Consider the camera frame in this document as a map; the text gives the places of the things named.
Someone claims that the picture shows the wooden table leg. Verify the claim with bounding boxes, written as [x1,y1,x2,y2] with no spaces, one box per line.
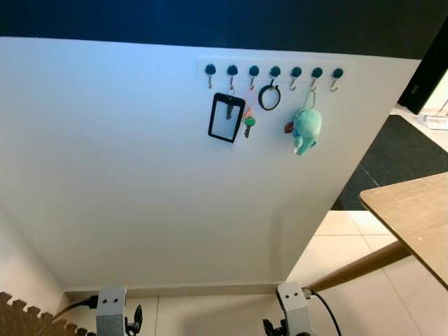
[305,240,412,293]

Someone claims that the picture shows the brown foam puzzle mat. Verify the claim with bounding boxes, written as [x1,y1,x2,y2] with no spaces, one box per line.
[0,291,96,336]

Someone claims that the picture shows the light wooden table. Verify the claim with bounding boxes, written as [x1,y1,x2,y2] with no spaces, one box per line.
[360,172,448,288]

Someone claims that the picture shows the dark grey floor rug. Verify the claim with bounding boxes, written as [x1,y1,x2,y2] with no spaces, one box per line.
[330,114,448,211]

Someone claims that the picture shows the black badge card holder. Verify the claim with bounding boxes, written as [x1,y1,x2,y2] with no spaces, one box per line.
[208,92,246,144]

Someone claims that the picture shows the black flat screen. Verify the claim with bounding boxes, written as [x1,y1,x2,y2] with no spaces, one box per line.
[397,17,448,116]

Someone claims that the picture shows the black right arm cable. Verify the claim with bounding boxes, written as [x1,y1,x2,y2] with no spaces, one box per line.
[302,289,343,336]

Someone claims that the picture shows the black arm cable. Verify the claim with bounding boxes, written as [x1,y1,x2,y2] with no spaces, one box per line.
[302,289,343,336]
[52,296,98,321]

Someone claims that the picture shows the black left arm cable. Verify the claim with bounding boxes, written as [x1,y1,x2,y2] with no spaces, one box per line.
[52,296,98,321]

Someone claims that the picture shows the teal plush toy keychain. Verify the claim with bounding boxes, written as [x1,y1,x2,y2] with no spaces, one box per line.
[284,90,323,156]

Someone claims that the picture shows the green key with orange strap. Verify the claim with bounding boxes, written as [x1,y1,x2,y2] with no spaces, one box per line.
[241,105,257,139]

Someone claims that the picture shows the black ring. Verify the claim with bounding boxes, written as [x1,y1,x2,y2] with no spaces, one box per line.
[258,83,282,112]

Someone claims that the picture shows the white wall hook rail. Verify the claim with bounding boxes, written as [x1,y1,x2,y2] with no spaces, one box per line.
[197,57,351,89]

